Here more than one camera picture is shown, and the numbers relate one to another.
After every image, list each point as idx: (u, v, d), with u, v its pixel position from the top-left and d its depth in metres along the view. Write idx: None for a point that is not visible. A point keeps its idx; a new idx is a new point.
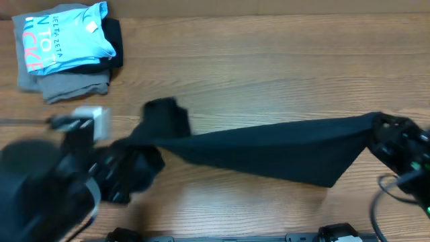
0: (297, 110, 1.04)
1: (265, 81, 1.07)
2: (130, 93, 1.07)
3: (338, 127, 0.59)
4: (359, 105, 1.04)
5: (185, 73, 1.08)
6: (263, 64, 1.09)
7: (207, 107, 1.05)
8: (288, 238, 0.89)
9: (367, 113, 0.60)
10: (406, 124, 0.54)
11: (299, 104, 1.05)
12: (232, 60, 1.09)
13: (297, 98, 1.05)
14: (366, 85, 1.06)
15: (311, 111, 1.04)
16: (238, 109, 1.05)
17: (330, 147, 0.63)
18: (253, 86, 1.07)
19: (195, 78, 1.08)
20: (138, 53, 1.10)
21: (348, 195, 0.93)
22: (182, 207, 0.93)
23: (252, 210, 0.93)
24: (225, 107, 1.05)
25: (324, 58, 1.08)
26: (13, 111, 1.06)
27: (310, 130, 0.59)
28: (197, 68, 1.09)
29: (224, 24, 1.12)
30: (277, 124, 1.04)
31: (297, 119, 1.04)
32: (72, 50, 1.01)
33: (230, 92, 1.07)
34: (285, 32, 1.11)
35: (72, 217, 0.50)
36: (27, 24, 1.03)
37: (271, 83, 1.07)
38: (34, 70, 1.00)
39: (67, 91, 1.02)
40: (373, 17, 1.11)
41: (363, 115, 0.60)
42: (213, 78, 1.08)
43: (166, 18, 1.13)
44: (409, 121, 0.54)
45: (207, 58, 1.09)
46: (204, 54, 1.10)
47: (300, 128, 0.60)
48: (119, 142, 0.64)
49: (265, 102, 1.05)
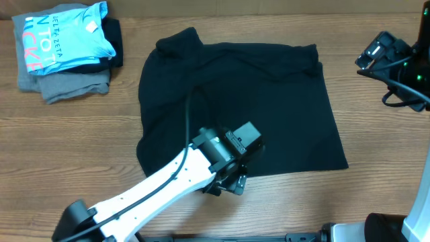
0: (300, 84, 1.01)
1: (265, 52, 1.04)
2: (131, 93, 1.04)
3: (289, 52, 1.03)
4: (360, 105, 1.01)
5: (185, 56, 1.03)
6: (263, 63, 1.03)
7: (201, 85, 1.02)
8: (288, 238, 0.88)
9: (306, 47, 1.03)
10: (383, 37, 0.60)
11: (300, 82, 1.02)
12: (234, 54, 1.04)
13: (305, 94, 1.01)
14: (367, 85, 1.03)
15: (310, 91, 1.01)
16: (225, 74, 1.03)
17: (277, 72, 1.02)
18: (252, 58, 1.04)
19: (194, 52, 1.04)
20: (139, 53, 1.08)
21: (348, 195, 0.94)
22: (183, 207, 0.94)
23: (252, 210, 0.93)
24: (215, 74, 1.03)
25: (324, 58, 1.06)
26: (13, 111, 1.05)
27: (266, 53, 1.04)
28: (198, 55, 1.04)
29: (224, 24, 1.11)
30: (275, 105, 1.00)
31: (302, 102, 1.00)
32: (72, 50, 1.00)
33: (230, 68, 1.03)
34: (285, 31, 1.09)
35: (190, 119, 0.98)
36: (27, 24, 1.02)
37: (264, 54, 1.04)
38: (34, 70, 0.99)
39: (67, 91, 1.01)
40: (373, 17, 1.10)
41: (302, 48, 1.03)
42: (204, 57, 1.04)
43: (166, 18, 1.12)
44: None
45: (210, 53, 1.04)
46: (209, 49, 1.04)
47: (253, 73, 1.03)
48: (197, 40, 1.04)
49: (252, 70, 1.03)
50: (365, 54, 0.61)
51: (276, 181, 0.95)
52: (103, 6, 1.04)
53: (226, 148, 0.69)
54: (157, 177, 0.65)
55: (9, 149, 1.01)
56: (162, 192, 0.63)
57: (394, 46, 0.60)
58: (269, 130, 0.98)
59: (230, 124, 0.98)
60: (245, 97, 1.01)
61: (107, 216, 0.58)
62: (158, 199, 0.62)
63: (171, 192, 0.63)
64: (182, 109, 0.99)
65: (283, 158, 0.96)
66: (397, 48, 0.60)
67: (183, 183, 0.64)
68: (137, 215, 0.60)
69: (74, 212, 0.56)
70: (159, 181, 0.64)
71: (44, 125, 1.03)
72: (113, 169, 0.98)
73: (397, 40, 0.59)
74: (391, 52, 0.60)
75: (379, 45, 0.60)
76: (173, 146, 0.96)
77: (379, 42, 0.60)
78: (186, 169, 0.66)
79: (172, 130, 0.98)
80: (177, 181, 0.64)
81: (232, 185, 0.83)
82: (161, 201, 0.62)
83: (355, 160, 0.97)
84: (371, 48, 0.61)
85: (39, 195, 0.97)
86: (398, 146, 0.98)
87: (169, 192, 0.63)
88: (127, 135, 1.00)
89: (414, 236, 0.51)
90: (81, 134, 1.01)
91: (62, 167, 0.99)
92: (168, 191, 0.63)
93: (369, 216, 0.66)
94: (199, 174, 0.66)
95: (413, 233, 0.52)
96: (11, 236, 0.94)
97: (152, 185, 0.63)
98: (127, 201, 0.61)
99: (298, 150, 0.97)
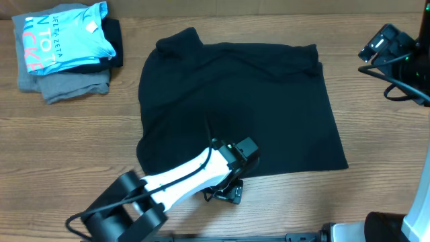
0: (300, 83, 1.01)
1: (265, 52, 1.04)
2: (131, 93, 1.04)
3: (290, 52, 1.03)
4: (360, 105, 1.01)
5: (185, 56, 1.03)
6: (263, 63, 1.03)
7: (201, 85, 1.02)
8: (288, 238, 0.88)
9: (306, 47, 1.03)
10: (388, 29, 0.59)
11: (300, 82, 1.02)
12: (234, 54, 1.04)
13: (305, 93, 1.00)
14: (366, 85, 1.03)
15: (310, 91, 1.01)
16: (225, 74, 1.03)
17: (277, 72, 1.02)
18: (252, 57, 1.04)
19: (193, 51, 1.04)
20: (139, 53, 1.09)
21: (348, 195, 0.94)
22: (183, 207, 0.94)
23: (252, 210, 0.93)
24: (215, 73, 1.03)
25: (324, 58, 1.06)
26: (13, 111, 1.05)
27: (266, 52, 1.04)
28: (198, 55, 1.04)
29: (224, 24, 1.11)
30: (275, 105, 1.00)
31: (302, 102, 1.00)
32: (72, 50, 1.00)
33: (230, 68, 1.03)
34: (285, 32, 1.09)
35: (192, 118, 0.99)
36: (27, 24, 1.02)
37: (265, 54, 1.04)
38: (34, 70, 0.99)
39: (67, 91, 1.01)
40: (373, 17, 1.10)
41: (302, 48, 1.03)
42: (203, 57, 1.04)
43: (166, 18, 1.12)
44: None
45: (210, 53, 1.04)
46: (209, 48, 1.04)
47: (253, 73, 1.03)
48: (197, 40, 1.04)
49: (252, 70, 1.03)
50: (368, 47, 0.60)
51: (276, 181, 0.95)
52: (103, 6, 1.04)
53: (236, 153, 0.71)
54: (188, 164, 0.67)
55: (9, 149, 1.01)
56: (194, 177, 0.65)
57: (397, 39, 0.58)
58: (269, 130, 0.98)
59: (230, 124, 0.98)
60: (245, 97, 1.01)
61: (154, 186, 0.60)
62: (192, 181, 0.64)
63: (201, 178, 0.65)
64: (182, 109, 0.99)
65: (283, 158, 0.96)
66: (400, 42, 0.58)
67: (210, 173, 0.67)
68: (178, 192, 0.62)
69: (124, 181, 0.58)
70: (191, 167, 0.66)
71: (44, 125, 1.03)
72: (113, 169, 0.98)
73: (401, 34, 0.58)
74: (394, 46, 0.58)
75: (383, 38, 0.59)
76: (173, 146, 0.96)
77: (383, 35, 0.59)
78: (211, 162, 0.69)
79: (172, 130, 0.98)
80: (205, 171, 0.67)
81: (232, 194, 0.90)
82: (193, 185, 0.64)
83: (355, 161, 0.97)
84: (375, 41, 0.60)
85: (39, 195, 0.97)
86: (398, 146, 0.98)
87: (199, 178, 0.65)
88: (127, 135, 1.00)
89: (414, 235, 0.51)
90: (81, 134, 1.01)
91: (62, 167, 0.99)
92: (198, 177, 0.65)
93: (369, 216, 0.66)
94: (222, 167, 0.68)
95: (412, 232, 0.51)
96: (11, 236, 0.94)
97: (185, 169, 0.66)
98: (168, 178, 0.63)
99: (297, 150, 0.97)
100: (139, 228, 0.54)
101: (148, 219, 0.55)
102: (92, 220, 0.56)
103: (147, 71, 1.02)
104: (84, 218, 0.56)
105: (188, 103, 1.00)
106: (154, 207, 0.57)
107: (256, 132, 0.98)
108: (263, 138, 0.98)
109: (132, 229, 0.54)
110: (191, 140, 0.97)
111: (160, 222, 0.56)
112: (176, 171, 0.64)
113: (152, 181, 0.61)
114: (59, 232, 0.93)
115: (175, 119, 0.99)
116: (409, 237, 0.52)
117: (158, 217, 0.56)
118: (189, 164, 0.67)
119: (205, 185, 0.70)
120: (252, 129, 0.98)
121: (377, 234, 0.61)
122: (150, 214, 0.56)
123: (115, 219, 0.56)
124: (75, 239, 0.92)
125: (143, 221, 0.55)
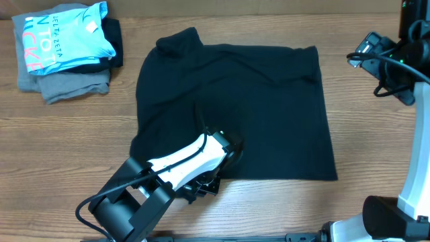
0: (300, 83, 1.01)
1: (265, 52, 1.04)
2: (130, 93, 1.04)
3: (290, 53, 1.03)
4: (360, 105, 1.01)
5: (185, 56, 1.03)
6: (263, 63, 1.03)
7: (201, 85, 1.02)
8: (288, 238, 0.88)
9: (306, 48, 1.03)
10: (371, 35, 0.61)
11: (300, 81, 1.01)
12: (234, 54, 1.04)
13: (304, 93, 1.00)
14: (366, 85, 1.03)
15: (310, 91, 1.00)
16: (224, 73, 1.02)
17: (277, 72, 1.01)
18: (252, 58, 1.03)
19: (193, 52, 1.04)
20: (138, 53, 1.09)
21: (348, 195, 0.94)
22: (183, 207, 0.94)
23: (252, 209, 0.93)
24: (214, 72, 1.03)
25: (324, 58, 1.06)
26: (13, 111, 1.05)
27: (266, 53, 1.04)
28: (197, 55, 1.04)
29: (224, 24, 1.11)
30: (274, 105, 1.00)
31: (302, 102, 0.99)
32: (72, 50, 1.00)
33: (230, 68, 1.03)
34: (285, 32, 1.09)
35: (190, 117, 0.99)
36: (27, 24, 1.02)
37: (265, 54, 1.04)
38: (34, 70, 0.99)
39: (68, 91, 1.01)
40: (373, 17, 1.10)
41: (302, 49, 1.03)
42: (203, 56, 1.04)
43: (166, 18, 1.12)
44: (414, 24, 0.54)
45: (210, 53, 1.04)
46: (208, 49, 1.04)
47: (253, 73, 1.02)
48: (197, 40, 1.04)
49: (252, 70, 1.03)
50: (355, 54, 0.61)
51: (276, 181, 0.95)
52: (103, 6, 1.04)
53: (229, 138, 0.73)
54: (186, 149, 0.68)
55: (9, 149, 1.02)
56: (195, 158, 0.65)
57: (381, 43, 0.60)
58: (268, 130, 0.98)
59: (228, 124, 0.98)
60: (244, 99, 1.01)
61: (159, 168, 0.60)
62: (193, 162, 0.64)
63: (201, 158, 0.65)
64: (181, 109, 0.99)
65: (281, 158, 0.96)
66: (384, 45, 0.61)
67: (208, 154, 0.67)
68: (183, 171, 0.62)
69: (131, 164, 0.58)
70: (190, 151, 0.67)
71: (44, 125, 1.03)
72: (113, 169, 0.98)
73: (383, 37, 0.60)
74: (379, 50, 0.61)
75: (368, 44, 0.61)
76: (171, 144, 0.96)
77: (369, 42, 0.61)
78: (207, 146, 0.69)
79: (168, 130, 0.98)
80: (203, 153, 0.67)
81: None
82: (194, 165, 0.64)
83: (355, 161, 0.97)
84: (361, 48, 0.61)
85: (39, 195, 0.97)
86: (398, 146, 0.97)
87: (199, 159, 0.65)
88: (127, 135, 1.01)
89: (409, 207, 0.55)
90: (81, 134, 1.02)
91: (61, 167, 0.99)
92: (198, 158, 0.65)
93: (368, 198, 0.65)
94: (218, 150, 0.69)
95: (408, 205, 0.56)
96: (12, 236, 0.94)
97: (183, 154, 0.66)
98: (172, 160, 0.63)
99: (297, 150, 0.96)
100: (149, 208, 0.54)
101: (156, 198, 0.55)
102: (103, 206, 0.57)
103: (147, 71, 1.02)
104: (93, 206, 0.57)
105: (187, 103, 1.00)
106: (162, 185, 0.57)
107: (255, 132, 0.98)
108: (262, 137, 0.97)
109: (140, 210, 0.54)
110: (189, 138, 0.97)
111: (170, 199, 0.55)
112: (177, 156, 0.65)
113: (156, 163, 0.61)
114: (59, 232, 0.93)
115: (173, 117, 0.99)
116: (405, 211, 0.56)
117: (166, 195, 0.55)
118: (188, 149, 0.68)
119: (203, 171, 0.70)
120: (251, 128, 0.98)
121: (374, 218, 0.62)
122: (158, 193, 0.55)
123: (123, 202, 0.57)
124: (74, 239, 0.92)
125: (151, 202, 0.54)
